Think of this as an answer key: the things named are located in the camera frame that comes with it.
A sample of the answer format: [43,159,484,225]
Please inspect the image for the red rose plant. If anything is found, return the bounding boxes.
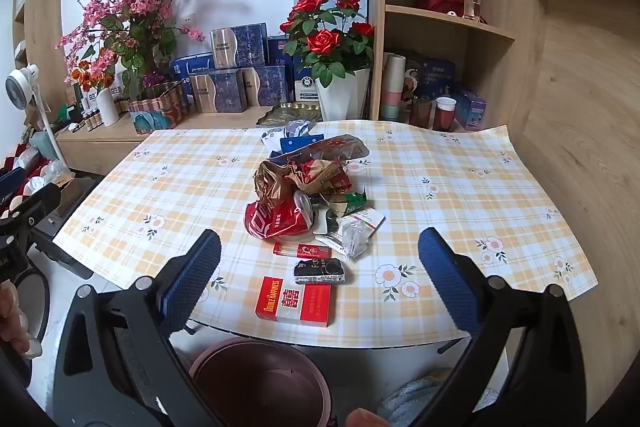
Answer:
[279,0,376,88]

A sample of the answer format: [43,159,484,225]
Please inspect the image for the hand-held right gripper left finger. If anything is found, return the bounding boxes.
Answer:
[52,229,223,427]

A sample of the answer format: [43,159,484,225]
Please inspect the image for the clear plastic wrapper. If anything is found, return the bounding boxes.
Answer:
[340,222,373,260]

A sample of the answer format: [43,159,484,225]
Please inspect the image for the dark blue shelf box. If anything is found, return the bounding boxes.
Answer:
[405,52,456,102]

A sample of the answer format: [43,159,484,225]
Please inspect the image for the red white patterned cloth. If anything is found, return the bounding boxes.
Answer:
[0,142,56,212]

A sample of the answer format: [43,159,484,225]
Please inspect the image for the brown paper bag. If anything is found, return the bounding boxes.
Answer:
[252,159,351,208]

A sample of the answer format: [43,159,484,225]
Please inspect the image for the red cigarette pack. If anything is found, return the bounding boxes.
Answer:
[255,276,332,328]

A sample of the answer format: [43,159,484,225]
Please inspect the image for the blue box with badge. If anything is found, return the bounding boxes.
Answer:
[292,54,323,102]

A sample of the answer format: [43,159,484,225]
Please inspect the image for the row of small bottles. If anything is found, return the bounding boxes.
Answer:
[65,94,131,132]

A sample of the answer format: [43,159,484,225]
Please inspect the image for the person's right hand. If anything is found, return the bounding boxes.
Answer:
[346,408,387,427]

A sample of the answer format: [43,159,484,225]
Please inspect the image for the black small packet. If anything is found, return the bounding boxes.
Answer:
[293,258,349,285]

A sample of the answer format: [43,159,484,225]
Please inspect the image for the brown round bin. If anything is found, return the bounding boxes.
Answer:
[189,338,332,427]

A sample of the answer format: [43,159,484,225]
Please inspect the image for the red slim packet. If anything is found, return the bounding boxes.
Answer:
[273,243,332,259]

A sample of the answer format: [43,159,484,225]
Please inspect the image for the person's left hand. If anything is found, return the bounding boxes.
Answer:
[0,282,44,360]

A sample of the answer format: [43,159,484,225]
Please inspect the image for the dark glass cup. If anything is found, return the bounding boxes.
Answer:
[409,99,433,128]

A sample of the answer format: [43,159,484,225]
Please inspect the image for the gold leaf tray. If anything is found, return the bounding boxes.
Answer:
[256,103,322,126]

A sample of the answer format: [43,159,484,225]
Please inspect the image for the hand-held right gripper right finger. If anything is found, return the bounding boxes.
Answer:
[417,228,587,427]

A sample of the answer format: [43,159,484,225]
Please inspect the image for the green small packet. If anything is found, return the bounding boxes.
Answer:
[327,189,368,233]

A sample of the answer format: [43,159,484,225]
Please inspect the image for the wooden shelf unit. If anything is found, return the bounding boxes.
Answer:
[366,0,548,135]

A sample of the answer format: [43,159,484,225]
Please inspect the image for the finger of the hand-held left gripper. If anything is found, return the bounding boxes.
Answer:
[0,181,62,230]

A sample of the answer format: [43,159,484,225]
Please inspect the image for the purple small box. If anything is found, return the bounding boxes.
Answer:
[452,87,488,131]

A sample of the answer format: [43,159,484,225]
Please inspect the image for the blue gold gift box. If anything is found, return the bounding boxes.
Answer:
[242,65,288,108]
[189,69,249,114]
[210,23,268,70]

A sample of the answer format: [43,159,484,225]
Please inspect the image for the crushed red can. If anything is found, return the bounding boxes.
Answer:
[244,199,316,242]

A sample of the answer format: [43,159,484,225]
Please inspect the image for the red silver wrapper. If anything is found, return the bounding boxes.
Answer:
[280,134,371,168]

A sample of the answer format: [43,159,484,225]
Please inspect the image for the white fan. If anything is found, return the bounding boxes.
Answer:
[5,63,66,162]

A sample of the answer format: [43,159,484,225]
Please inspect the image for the blue packet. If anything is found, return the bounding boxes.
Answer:
[260,119,326,156]

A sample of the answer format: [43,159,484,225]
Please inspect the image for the pink blossom bouquet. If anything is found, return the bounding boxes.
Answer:
[55,0,217,102]

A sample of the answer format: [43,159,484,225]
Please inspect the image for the patterned flower basket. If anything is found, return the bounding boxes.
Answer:
[127,82,191,136]

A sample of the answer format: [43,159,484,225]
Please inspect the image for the blue white flat box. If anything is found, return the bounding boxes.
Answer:
[169,53,217,95]

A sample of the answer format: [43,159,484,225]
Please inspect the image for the stack of pastel cups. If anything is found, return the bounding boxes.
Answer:
[379,53,406,122]

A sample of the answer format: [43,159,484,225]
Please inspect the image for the dark blue box red label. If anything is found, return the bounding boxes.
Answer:
[267,35,301,68]

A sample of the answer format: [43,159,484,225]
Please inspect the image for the wooden sideboard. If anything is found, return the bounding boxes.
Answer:
[55,106,281,175]

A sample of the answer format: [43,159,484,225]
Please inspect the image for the white plant pot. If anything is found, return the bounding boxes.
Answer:
[314,68,372,122]

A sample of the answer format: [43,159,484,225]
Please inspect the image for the red cup white rim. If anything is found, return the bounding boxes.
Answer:
[432,97,457,132]

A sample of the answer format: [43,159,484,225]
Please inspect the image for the orange flowers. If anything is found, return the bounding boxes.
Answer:
[65,59,118,92]

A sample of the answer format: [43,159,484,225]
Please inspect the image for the checked floral tablecloth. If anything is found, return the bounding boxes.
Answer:
[52,119,598,350]

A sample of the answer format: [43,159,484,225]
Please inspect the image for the white ribbed vase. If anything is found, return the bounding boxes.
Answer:
[96,87,121,128]

